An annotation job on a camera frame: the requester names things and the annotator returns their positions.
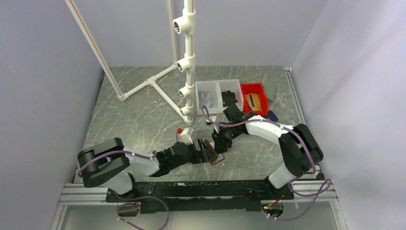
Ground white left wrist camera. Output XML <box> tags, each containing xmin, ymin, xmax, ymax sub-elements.
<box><xmin>175</xmin><ymin>127</ymin><xmax>194</xmax><ymax>144</ymax></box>

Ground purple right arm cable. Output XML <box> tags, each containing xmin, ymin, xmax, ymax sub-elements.
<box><xmin>200</xmin><ymin>104</ymin><xmax>332</xmax><ymax>222</ymax></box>

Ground red plastic bin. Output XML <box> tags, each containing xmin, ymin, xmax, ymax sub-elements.
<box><xmin>240</xmin><ymin>82</ymin><xmax>269</xmax><ymax>116</ymax></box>

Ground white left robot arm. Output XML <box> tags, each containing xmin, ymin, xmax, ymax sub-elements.
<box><xmin>77</xmin><ymin>138</ymin><xmax>218</xmax><ymax>201</ymax></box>

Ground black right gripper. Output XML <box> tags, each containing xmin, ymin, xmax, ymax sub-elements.
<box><xmin>211</xmin><ymin>123</ymin><xmax>242</xmax><ymax>154</ymax></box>

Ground silver items in bin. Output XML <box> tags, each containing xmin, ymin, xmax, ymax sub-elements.
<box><xmin>199</xmin><ymin>92</ymin><xmax>214</xmax><ymax>109</ymax></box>

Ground blue leather card holder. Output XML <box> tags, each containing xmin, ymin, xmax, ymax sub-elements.
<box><xmin>265</xmin><ymin>110</ymin><xmax>279</xmax><ymax>122</ymax></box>

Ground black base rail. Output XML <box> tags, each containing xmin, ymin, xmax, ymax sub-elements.
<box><xmin>105</xmin><ymin>180</ymin><xmax>294</xmax><ymax>214</ymax></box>

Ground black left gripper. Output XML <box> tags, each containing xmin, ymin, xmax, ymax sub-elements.
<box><xmin>170</xmin><ymin>138</ymin><xmax>217</xmax><ymax>169</ymax></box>

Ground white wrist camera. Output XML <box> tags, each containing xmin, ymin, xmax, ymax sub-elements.
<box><xmin>206</xmin><ymin>116</ymin><xmax>223</xmax><ymax>134</ymax></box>
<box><xmin>175</xmin><ymin>127</ymin><xmax>194</xmax><ymax>144</ymax></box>

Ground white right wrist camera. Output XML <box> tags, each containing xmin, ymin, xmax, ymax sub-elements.
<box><xmin>206</xmin><ymin>116</ymin><xmax>223</xmax><ymax>134</ymax></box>

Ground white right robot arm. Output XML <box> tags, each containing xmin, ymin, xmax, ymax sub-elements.
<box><xmin>211</xmin><ymin>105</ymin><xmax>324</xmax><ymax>199</ymax></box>

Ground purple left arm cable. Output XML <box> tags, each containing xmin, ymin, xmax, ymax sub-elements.
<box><xmin>77</xmin><ymin>128</ymin><xmax>183</xmax><ymax>230</ymax></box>

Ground orange credit card in bin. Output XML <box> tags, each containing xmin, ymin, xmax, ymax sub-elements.
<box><xmin>245</xmin><ymin>93</ymin><xmax>262</xmax><ymax>111</ymax></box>

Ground brown leather card holder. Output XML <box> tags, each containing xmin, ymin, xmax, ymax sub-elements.
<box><xmin>203</xmin><ymin>139</ymin><xmax>225</xmax><ymax>166</ymax></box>

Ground black parts in bin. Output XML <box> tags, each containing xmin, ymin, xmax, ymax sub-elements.
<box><xmin>221</xmin><ymin>91</ymin><xmax>237</xmax><ymax>107</ymax></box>

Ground white PVC pipe frame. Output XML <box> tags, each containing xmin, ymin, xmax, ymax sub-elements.
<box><xmin>65</xmin><ymin>0</ymin><xmax>196</xmax><ymax>126</ymax></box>

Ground white two-compartment bin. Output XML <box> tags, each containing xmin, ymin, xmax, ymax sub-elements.
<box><xmin>194</xmin><ymin>79</ymin><xmax>244</xmax><ymax>115</ymax></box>

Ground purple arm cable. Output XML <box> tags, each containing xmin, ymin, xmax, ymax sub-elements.
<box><xmin>77</xmin><ymin>128</ymin><xmax>183</xmax><ymax>230</ymax></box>
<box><xmin>200</xmin><ymin>104</ymin><xmax>332</xmax><ymax>222</ymax></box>

